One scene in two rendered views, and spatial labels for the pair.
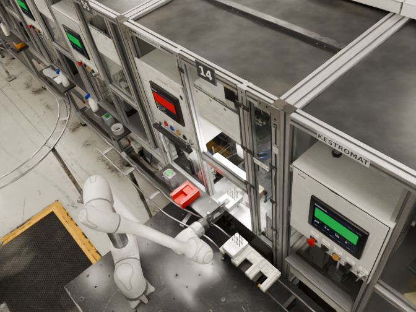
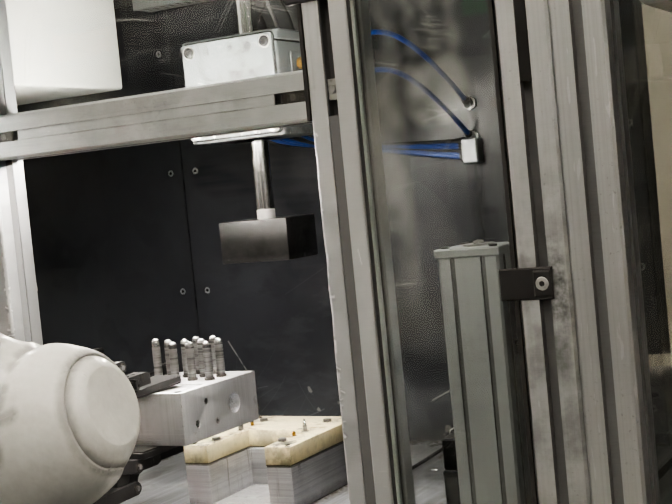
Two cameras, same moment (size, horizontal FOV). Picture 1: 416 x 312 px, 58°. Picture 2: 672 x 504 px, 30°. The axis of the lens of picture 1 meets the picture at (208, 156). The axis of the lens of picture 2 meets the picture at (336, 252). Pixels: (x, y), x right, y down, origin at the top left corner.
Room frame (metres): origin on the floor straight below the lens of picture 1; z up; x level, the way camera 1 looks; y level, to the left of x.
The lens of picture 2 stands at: (0.20, 0.33, 1.23)
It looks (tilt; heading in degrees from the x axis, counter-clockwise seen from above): 3 degrees down; 332
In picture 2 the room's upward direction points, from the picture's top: 6 degrees counter-clockwise
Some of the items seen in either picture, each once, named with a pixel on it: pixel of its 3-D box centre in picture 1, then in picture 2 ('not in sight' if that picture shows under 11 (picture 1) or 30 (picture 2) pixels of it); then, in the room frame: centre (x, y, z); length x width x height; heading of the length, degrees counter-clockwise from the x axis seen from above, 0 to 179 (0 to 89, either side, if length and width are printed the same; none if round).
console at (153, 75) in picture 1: (182, 95); not in sight; (1.73, 0.07, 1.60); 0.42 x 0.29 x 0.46; 33
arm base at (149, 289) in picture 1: (137, 290); not in sight; (1.03, 0.61, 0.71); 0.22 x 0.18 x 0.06; 33
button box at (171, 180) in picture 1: (171, 177); not in sight; (1.66, 0.27, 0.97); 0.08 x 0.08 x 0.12; 33
